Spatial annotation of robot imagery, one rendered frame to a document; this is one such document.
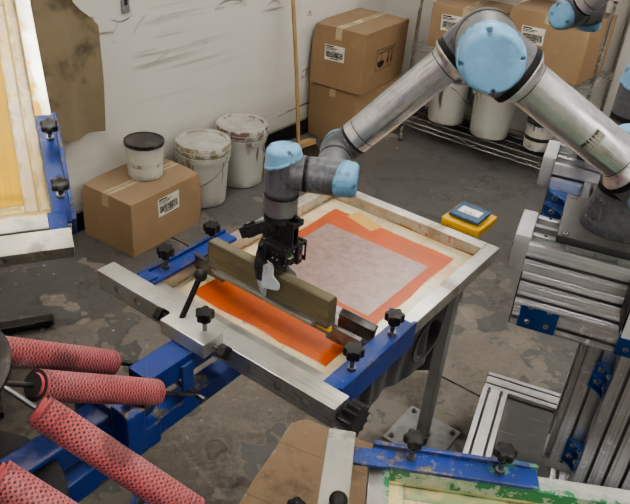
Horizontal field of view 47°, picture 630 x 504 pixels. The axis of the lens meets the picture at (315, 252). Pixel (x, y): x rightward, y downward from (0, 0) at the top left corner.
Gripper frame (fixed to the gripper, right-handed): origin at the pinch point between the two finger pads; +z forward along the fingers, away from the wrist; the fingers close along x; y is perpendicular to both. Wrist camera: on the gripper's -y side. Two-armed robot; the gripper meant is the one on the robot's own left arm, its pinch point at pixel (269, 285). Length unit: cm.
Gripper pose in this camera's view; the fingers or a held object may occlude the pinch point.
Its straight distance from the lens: 164.9
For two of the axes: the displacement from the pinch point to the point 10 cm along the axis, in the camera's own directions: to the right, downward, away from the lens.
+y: 8.0, 3.7, -4.8
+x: 6.0, -3.8, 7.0
